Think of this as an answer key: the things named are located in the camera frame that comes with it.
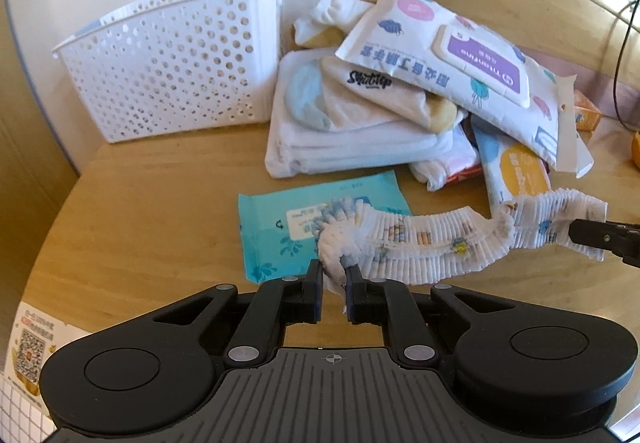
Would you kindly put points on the white perforated plastic basket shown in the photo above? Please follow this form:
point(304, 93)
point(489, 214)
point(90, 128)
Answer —
point(156, 67)

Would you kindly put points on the orange small box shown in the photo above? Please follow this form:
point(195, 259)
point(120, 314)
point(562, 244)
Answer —
point(587, 115)

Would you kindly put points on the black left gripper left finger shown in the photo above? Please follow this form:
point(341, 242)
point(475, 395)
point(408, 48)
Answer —
point(266, 314)

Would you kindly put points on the white sock with black logo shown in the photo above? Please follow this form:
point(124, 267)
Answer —
point(331, 95)

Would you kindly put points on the teal wet wipes pack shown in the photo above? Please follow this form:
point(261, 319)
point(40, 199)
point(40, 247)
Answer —
point(276, 228)

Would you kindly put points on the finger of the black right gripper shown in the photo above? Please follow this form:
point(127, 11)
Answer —
point(622, 239)

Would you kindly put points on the QR code sticker sheet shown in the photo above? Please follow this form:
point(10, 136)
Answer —
point(34, 337)

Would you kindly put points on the white red small pack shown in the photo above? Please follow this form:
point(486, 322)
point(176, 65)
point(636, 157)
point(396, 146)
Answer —
point(461, 162)

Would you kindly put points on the white orange wipes pack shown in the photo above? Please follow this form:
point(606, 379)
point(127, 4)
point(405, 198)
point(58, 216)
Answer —
point(510, 169)

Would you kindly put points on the large white purple wipes pack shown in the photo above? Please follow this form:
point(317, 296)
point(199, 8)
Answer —
point(428, 46)

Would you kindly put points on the folded white towel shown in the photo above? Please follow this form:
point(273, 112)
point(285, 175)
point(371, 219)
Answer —
point(295, 149)

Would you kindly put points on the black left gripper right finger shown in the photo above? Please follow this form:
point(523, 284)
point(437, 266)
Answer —
point(390, 305)

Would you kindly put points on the white yellow sock behind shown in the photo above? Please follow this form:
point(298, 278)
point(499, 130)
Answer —
point(328, 23)

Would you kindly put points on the white printed diaper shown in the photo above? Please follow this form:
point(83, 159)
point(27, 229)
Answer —
point(419, 250)

